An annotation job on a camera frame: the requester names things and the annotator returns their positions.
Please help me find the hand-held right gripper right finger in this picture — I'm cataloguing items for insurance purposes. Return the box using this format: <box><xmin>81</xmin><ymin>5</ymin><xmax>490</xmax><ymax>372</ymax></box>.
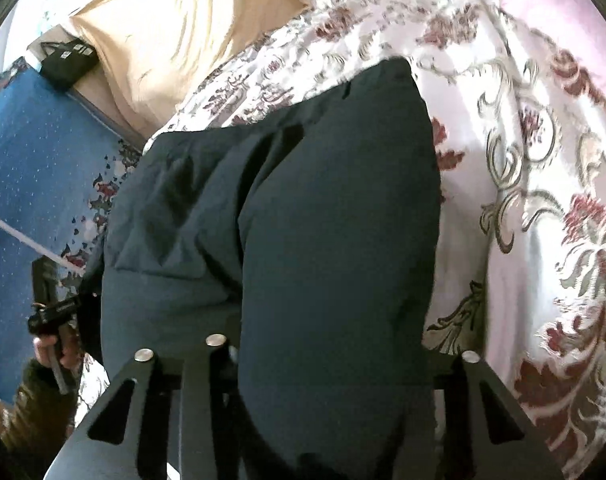
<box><xmin>423</xmin><ymin>350</ymin><xmax>566</xmax><ymax>480</ymax></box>

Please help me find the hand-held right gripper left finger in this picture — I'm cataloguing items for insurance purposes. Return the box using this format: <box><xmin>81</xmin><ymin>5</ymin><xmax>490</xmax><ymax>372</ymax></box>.
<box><xmin>43</xmin><ymin>332</ymin><xmax>248</xmax><ymax>480</ymax></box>

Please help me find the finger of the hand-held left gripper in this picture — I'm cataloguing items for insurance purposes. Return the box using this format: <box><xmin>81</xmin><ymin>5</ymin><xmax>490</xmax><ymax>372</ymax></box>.
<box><xmin>77</xmin><ymin>287</ymin><xmax>108</xmax><ymax>367</ymax></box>

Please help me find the dark green puffer jacket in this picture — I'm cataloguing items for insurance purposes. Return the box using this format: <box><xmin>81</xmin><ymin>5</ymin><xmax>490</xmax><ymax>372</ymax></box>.
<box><xmin>80</xmin><ymin>57</ymin><xmax>442</xmax><ymax>480</ymax></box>

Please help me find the person's left hand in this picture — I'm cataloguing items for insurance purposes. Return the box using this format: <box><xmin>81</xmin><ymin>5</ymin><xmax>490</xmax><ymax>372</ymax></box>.
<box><xmin>34</xmin><ymin>330</ymin><xmax>81</xmax><ymax>372</ymax></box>

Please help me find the blue printed cloth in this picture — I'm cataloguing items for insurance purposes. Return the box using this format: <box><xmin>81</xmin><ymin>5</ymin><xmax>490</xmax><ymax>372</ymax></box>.
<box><xmin>0</xmin><ymin>57</ymin><xmax>148</xmax><ymax>406</ymax></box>

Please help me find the floral white bedspread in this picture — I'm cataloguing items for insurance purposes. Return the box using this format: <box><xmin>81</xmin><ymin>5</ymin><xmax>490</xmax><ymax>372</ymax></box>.
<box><xmin>73</xmin><ymin>0</ymin><xmax>606</xmax><ymax>480</ymax></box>

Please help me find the black box device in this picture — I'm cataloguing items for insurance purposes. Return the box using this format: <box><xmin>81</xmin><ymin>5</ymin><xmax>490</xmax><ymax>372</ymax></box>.
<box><xmin>38</xmin><ymin>36</ymin><xmax>100</xmax><ymax>92</ymax></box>

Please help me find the cream fleece blanket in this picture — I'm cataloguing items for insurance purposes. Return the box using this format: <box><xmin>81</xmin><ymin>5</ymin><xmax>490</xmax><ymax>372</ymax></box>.
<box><xmin>68</xmin><ymin>0</ymin><xmax>308</xmax><ymax>136</ymax></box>

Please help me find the pink cloth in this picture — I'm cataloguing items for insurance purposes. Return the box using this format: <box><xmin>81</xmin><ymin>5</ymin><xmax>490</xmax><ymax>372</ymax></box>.
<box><xmin>498</xmin><ymin>0</ymin><xmax>606</xmax><ymax>96</ymax></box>

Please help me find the white cable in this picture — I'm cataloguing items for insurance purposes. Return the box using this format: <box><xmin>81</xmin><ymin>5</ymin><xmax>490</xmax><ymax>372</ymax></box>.
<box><xmin>0</xmin><ymin>206</ymin><xmax>86</xmax><ymax>275</ymax></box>

